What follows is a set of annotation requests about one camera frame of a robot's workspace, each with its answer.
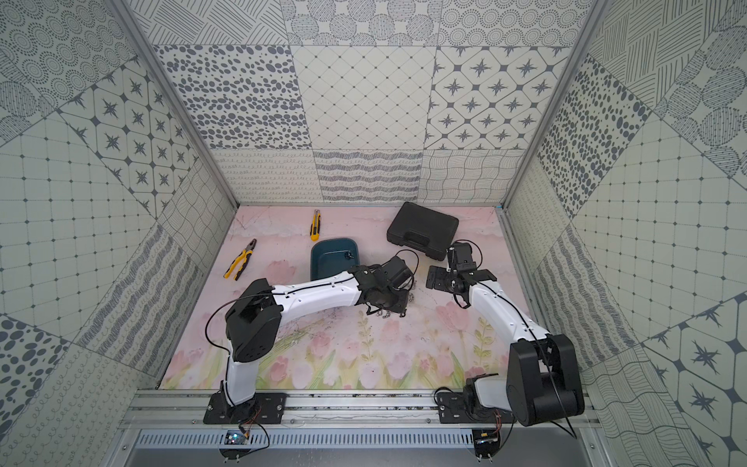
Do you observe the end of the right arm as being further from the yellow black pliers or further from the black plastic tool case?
the yellow black pliers

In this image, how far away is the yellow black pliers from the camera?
1018 mm

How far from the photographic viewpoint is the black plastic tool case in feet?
3.45

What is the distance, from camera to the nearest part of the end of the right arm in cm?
63

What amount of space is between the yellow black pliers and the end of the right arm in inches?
26.3

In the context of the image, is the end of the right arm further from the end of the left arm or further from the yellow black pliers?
the yellow black pliers
